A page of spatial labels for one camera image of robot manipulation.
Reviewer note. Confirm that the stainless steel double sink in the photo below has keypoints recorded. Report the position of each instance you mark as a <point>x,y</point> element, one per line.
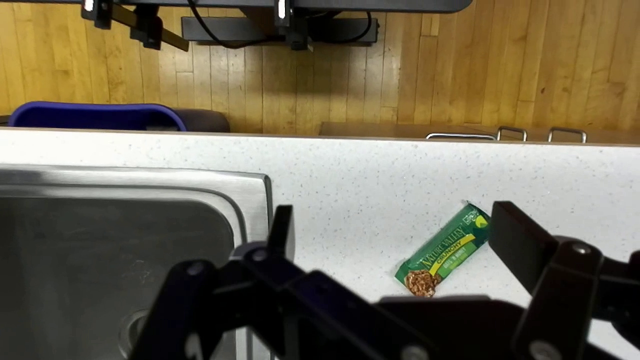
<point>100,252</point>

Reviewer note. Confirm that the blue plastic bin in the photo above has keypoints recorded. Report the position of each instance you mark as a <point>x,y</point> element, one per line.
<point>93,115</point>

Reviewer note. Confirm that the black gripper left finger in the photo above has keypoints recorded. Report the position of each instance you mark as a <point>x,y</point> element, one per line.
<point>266,307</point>

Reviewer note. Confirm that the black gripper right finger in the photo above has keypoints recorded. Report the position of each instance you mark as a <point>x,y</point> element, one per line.
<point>560,287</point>

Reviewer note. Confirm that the green snack bar pack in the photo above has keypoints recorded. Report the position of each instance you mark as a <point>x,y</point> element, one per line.
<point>442,257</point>

